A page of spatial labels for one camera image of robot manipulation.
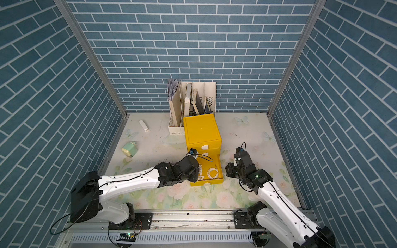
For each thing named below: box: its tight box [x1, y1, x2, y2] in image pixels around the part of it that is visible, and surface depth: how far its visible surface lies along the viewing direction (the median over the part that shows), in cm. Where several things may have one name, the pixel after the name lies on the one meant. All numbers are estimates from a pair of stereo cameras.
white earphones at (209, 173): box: [207, 167, 219, 180], surface depth 90 cm
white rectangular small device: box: [139, 119, 150, 133], surface depth 111 cm
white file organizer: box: [167, 78, 217, 136], surface depth 105 cm
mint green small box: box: [120, 141, 139, 158], surface depth 96 cm
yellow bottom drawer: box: [190, 153, 224, 187], surface depth 90 cm
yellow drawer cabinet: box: [182, 113, 222, 168], surface depth 86 cm
